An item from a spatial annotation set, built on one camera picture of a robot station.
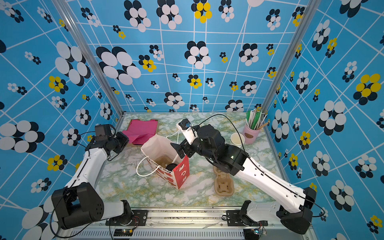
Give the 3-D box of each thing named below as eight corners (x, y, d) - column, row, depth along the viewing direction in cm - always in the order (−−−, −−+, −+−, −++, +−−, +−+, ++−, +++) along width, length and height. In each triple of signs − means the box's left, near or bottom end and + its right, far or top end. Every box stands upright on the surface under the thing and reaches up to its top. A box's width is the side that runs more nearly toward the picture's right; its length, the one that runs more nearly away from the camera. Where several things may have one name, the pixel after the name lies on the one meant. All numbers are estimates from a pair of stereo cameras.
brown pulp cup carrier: (214, 197, 82) (216, 194, 77) (212, 170, 92) (213, 166, 87) (233, 197, 82) (235, 194, 77) (229, 170, 92) (230, 166, 87)
